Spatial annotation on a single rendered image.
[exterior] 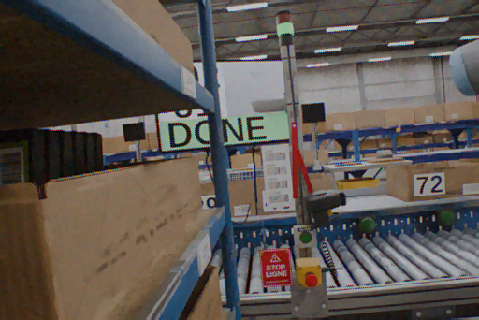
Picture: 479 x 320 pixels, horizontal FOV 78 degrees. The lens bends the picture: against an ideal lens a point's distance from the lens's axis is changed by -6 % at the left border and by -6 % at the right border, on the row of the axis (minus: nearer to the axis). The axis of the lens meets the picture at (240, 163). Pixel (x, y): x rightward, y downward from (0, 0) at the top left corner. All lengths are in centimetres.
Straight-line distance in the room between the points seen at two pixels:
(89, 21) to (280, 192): 87
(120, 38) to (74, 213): 11
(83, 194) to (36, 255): 5
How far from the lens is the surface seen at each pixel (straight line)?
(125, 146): 673
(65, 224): 21
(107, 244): 25
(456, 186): 187
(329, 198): 96
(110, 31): 21
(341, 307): 115
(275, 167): 98
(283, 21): 106
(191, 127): 102
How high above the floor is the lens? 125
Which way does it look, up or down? 3 degrees down
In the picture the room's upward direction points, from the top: 6 degrees counter-clockwise
